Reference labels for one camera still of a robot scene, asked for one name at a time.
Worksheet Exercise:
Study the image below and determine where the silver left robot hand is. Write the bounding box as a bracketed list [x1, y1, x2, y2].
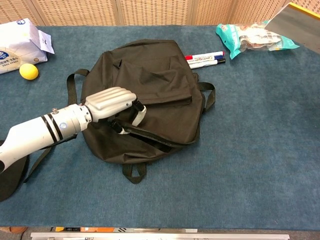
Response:
[84, 86, 148, 136]

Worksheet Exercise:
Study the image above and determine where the black fabric backpack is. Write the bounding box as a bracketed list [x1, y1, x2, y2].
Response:
[23, 39, 216, 185]

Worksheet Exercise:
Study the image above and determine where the yellow and white book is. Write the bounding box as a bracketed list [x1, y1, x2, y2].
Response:
[266, 1, 320, 55]

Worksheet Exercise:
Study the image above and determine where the yellow lemon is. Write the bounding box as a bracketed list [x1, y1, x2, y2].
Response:
[19, 63, 40, 81]

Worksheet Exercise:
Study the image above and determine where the black capped whiteboard marker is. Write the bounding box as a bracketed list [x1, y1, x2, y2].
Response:
[188, 58, 227, 70]

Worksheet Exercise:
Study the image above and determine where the wicker folding screen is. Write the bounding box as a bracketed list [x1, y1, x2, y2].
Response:
[0, 0, 320, 27]

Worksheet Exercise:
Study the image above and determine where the white paper flour bag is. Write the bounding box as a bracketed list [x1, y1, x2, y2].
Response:
[0, 17, 55, 75]

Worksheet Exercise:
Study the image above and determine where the red capped whiteboard marker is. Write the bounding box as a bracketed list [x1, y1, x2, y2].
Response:
[184, 51, 225, 61]

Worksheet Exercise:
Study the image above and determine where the blue capped whiteboard marker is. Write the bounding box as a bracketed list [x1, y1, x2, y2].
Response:
[186, 55, 224, 64]

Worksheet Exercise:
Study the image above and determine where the black round pad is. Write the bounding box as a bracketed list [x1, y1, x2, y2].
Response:
[0, 139, 30, 202]

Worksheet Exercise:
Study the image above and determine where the blue felt table cover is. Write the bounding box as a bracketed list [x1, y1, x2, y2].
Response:
[0, 23, 320, 230]

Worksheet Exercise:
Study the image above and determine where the teal snack package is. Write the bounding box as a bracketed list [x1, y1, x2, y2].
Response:
[215, 18, 300, 60]

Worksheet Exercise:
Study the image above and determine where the aluminium rail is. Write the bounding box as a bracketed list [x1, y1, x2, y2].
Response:
[30, 231, 291, 240]

